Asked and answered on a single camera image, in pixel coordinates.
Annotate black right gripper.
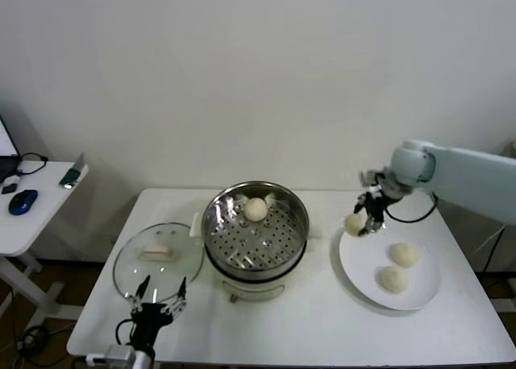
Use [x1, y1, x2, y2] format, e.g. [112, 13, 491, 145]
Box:
[353, 183, 394, 237]

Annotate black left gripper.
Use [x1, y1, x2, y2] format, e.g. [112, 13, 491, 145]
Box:
[127, 275, 189, 346]

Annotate white steamed baozi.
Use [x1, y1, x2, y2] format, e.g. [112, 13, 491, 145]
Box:
[244, 197, 269, 222]
[344, 214, 368, 238]
[389, 242, 422, 269]
[377, 266, 410, 294]

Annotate round glass lid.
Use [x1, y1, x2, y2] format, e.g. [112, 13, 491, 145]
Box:
[112, 222, 205, 305]

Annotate perforated steel steamer basket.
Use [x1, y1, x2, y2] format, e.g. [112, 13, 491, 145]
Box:
[189, 180, 323, 280]

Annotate round white plate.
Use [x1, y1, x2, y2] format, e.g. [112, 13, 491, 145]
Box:
[337, 218, 443, 312]

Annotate white electric cooker base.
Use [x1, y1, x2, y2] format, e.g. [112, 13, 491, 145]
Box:
[203, 239, 319, 304]

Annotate white side desk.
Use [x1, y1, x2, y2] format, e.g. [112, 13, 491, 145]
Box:
[0, 160, 90, 321]

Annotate green flat card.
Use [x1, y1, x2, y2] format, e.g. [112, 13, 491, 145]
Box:
[59, 153, 89, 190]

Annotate blue computer mouse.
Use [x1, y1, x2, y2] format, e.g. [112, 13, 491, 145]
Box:
[8, 189, 40, 216]

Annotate black laptop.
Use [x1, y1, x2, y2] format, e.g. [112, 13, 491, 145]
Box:
[0, 113, 22, 185]

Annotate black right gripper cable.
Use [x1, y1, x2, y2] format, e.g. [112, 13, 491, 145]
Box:
[385, 191, 439, 224]

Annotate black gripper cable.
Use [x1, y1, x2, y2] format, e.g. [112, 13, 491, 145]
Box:
[385, 191, 439, 224]
[115, 319, 136, 346]

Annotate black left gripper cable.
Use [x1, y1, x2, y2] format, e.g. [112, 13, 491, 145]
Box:
[115, 319, 136, 346]

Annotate thin white cable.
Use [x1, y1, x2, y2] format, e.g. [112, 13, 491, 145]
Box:
[469, 226, 506, 259]

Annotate thin black hanging cable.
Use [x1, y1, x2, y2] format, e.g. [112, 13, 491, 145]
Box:
[483, 222, 509, 273]

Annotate black floor cables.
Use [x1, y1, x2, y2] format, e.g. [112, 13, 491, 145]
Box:
[15, 324, 56, 366]

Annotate black desk cable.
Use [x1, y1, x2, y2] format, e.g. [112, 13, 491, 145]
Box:
[15, 151, 50, 176]

